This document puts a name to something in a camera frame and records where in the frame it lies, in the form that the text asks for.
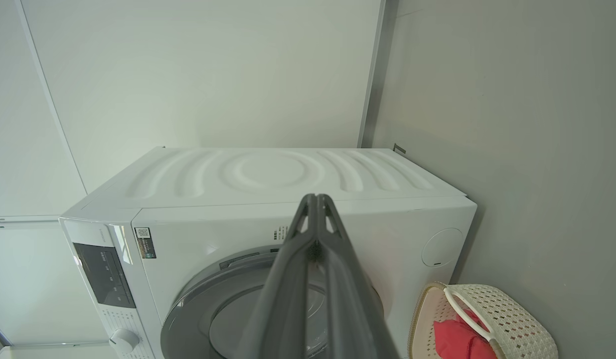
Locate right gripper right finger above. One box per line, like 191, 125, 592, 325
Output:
315, 193, 401, 359

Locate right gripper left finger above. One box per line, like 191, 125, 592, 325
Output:
235, 193, 319, 359

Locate round glass washer door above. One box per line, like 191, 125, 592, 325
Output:
159, 244, 389, 359

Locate red and white clothes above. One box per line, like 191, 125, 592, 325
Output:
433, 309, 498, 359

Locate white front-load washing machine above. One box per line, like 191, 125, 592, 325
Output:
58, 146, 478, 359

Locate cream perforated laundry basket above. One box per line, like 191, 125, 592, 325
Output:
407, 282, 559, 359

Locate round filter cover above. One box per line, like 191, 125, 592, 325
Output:
421, 227, 464, 269

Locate QR code sticker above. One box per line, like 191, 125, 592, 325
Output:
134, 227, 157, 259

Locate white control knob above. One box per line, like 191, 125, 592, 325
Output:
108, 328, 141, 354

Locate black control display panel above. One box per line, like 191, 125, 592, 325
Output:
72, 242, 137, 309

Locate white partition panel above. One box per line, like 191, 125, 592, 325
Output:
16, 0, 400, 196

